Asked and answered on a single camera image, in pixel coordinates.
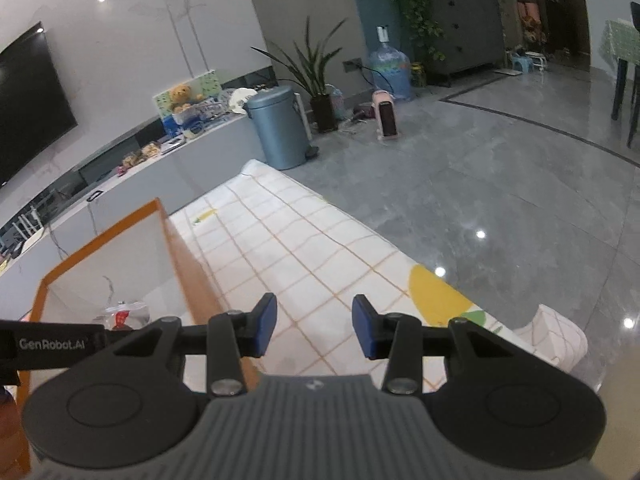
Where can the white cap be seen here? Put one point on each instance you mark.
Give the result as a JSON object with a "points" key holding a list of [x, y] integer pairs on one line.
{"points": [[242, 100]]}

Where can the small black frame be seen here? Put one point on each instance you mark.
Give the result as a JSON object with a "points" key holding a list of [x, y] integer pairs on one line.
{"points": [[94, 195]]}

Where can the brown teddy bear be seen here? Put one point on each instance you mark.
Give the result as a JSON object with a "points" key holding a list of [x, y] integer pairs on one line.
{"points": [[184, 97]]}

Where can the small blue stool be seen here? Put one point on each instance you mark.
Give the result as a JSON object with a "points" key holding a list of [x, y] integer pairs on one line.
{"points": [[521, 62]]}

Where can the long grey television console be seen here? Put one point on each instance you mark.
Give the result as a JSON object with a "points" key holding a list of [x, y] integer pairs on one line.
{"points": [[150, 180]]}

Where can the small white stool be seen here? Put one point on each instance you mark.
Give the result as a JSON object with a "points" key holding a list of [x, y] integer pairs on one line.
{"points": [[538, 60]]}

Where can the white router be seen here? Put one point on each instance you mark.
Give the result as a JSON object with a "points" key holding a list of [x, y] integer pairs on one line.
{"points": [[26, 225]]}

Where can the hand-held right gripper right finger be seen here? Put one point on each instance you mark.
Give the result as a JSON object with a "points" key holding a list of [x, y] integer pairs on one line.
{"points": [[366, 328]]}

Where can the clear snack packet red label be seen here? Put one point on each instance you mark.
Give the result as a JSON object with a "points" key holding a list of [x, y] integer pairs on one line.
{"points": [[125, 316]]}

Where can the pink space heater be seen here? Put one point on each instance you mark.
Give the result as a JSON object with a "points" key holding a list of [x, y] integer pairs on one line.
{"points": [[386, 117]]}

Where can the blue water jug with pump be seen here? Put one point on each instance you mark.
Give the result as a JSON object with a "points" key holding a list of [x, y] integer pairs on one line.
{"points": [[390, 72]]}

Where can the lemon print checked tablecloth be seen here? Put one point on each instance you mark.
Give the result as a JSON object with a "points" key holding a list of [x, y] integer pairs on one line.
{"points": [[300, 260]]}

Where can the dark grey cabinet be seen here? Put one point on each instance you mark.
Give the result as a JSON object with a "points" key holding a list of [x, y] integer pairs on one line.
{"points": [[470, 25]]}

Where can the black wall television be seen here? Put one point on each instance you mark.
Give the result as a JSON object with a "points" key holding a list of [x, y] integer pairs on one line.
{"points": [[30, 110]]}

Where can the blue printed box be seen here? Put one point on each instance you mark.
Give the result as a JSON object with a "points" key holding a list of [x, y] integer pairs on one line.
{"points": [[180, 121]]}

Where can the orange cardboard box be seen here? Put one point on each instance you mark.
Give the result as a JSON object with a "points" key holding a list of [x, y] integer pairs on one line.
{"points": [[195, 280]]}

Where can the table with green cloth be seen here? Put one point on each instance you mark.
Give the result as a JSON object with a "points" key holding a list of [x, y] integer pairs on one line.
{"points": [[622, 42]]}

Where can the pile of small wrapped sweets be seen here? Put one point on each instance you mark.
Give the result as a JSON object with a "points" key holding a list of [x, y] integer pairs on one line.
{"points": [[141, 155]]}

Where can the blue pedal trash can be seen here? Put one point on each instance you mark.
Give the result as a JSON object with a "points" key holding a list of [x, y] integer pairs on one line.
{"points": [[277, 130]]}

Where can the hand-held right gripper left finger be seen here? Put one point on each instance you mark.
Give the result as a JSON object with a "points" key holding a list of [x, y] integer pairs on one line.
{"points": [[265, 325]]}

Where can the long-leaf plant in black pot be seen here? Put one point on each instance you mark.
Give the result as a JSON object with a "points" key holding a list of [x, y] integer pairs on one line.
{"points": [[322, 112]]}

